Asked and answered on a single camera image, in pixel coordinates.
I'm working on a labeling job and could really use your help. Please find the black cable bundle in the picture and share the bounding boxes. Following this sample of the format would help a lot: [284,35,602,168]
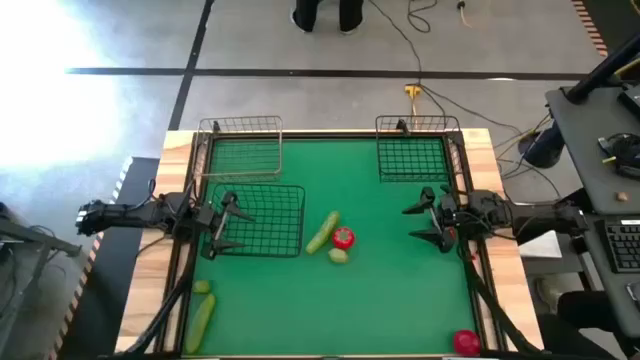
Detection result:
[597,132,640,180]

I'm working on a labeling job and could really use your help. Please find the grey desk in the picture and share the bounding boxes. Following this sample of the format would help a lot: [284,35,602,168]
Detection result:
[544,82,640,341]

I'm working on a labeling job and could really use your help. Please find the black looped floor cable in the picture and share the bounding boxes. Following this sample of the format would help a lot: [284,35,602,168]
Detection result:
[406,0,440,34]

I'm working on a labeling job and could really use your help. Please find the red toy tomato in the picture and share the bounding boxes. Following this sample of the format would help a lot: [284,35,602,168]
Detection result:
[452,328,482,357]
[331,226,357,251]

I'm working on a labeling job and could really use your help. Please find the white paper sheet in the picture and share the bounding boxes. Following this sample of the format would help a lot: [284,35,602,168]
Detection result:
[519,230,564,259]

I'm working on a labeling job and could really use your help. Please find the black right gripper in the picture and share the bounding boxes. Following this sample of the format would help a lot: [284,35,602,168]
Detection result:
[401,184,472,254]

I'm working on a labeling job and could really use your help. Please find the black wire basket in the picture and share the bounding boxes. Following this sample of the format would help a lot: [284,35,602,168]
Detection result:
[374,114,461,184]
[202,182,307,260]

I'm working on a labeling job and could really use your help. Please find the black keyboard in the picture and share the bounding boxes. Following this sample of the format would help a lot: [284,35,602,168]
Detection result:
[602,218,640,274]

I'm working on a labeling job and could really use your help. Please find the dark round stand base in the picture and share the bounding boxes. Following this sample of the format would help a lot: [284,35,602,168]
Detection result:
[518,119,567,169]

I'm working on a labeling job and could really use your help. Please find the green table mat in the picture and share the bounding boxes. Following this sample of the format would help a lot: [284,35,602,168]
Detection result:
[182,135,479,357]

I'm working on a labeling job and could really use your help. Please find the green toy cucumber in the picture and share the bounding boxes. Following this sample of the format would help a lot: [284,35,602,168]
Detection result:
[184,292,218,355]
[304,210,342,256]

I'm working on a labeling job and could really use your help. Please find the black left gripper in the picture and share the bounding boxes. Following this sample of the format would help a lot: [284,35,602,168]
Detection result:
[192,191,257,260]

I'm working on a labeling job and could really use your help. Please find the grey metal stand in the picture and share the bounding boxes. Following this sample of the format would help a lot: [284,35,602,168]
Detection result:
[0,202,82,360]

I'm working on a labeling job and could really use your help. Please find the black slanted pole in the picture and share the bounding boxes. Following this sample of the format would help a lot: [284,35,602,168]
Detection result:
[567,32,640,105]

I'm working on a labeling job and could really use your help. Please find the copper wire basket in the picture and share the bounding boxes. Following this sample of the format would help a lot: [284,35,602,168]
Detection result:
[195,115,284,182]

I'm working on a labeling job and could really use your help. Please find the black striped floor ramp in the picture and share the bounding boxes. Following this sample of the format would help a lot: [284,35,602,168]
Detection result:
[49,157,161,360]

